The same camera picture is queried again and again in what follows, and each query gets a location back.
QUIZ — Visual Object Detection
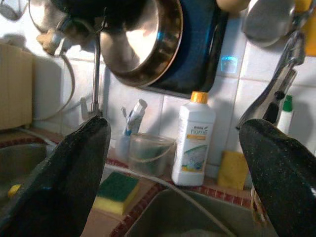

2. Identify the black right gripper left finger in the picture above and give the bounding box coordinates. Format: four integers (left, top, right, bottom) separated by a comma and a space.
0, 115, 112, 237

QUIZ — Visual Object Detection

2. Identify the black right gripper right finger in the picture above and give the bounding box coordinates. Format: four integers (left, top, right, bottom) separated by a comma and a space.
238, 118, 316, 237

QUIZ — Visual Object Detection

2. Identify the green yellow scouring sponge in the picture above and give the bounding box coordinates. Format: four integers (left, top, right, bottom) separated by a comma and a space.
92, 171, 140, 215

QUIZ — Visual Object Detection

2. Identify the white bottle green cap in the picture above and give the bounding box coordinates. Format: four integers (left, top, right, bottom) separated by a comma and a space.
276, 95, 296, 135

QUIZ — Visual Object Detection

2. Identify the white toothbrush holder cup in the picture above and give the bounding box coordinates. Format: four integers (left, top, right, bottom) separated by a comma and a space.
116, 133, 131, 161

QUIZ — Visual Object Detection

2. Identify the clear plastic bucket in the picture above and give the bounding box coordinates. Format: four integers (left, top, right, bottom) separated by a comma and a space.
128, 133, 176, 177

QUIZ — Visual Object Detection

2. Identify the white detergent bottle yellow cap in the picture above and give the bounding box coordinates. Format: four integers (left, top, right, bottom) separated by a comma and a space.
171, 90, 217, 186

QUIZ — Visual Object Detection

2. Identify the white blue toothbrush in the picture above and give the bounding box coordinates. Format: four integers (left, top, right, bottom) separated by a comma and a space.
120, 98, 149, 136

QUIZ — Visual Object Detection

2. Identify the beige water purifier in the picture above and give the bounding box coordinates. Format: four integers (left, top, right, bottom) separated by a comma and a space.
0, 43, 34, 130

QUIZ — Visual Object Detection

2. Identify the white water valve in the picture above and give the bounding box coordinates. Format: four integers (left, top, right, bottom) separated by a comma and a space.
37, 17, 72, 55

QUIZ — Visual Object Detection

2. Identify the yellow hanging utensil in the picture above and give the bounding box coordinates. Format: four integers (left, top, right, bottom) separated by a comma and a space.
295, 0, 316, 56

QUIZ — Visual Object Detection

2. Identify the dark blue hanging board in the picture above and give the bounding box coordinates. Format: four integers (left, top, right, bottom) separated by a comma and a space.
138, 0, 229, 98

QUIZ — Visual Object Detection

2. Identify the hanging steel lid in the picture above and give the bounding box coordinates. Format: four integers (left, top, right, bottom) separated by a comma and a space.
241, 0, 297, 47

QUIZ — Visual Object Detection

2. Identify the hanging steel pan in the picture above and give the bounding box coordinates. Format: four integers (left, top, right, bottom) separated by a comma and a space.
98, 0, 185, 87

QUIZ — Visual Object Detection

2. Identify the hanging steel pot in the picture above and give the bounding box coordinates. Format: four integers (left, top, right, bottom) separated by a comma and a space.
28, 0, 72, 33

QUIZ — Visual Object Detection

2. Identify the white purifier hose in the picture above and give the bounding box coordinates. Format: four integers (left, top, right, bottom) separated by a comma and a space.
32, 54, 76, 121

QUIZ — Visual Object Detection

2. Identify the white sink hose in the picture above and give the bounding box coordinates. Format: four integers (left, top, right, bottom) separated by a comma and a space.
103, 164, 235, 237

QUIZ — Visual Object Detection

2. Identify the steel wall faucet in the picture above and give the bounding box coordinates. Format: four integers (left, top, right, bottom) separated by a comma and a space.
80, 32, 104, 121

